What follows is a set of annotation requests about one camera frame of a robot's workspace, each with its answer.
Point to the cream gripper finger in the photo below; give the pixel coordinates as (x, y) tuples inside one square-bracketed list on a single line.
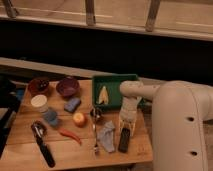
[(132, 127), (121, 124)]

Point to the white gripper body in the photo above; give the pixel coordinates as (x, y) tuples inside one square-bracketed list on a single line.
[(129, 107)]

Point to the black eraser block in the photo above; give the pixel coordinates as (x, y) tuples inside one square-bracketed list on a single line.
[(124, 140)]

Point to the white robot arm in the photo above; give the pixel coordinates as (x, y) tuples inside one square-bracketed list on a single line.
[(179, 109)]

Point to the blue plastic cup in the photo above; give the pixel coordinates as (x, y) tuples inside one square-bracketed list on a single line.
[(51, 118)]

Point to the white plastic cup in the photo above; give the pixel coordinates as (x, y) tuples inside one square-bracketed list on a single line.
[(39, 102)]

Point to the grey blue cloth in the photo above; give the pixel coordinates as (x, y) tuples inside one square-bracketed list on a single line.
[(106, 136)]

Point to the metal spoon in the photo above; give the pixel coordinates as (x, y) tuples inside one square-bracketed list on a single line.
[(95, 114)]

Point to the yellow wedge in tray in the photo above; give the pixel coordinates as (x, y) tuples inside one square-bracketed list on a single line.
[(103, 96)]

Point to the green plastic tray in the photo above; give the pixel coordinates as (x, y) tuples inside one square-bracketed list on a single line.
[(112, 84)]

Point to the red yellow apple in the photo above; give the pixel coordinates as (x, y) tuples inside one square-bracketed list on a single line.
[(79, 119)]

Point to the blue sponge block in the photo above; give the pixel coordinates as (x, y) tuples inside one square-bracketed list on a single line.
[(72, 104)]

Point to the red chili pepper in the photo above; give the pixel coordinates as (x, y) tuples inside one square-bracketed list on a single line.
[(70, 134)]

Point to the purple bowl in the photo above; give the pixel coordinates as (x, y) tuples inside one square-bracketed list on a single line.
[(68, 86)]

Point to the dark red bowl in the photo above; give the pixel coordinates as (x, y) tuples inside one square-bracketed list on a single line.
[(39, 85)]

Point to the dark chair at left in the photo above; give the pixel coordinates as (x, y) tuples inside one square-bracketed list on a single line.
[(9, 103)]

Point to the black handled peeler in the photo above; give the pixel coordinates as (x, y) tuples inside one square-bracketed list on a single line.
[(39, 130)]

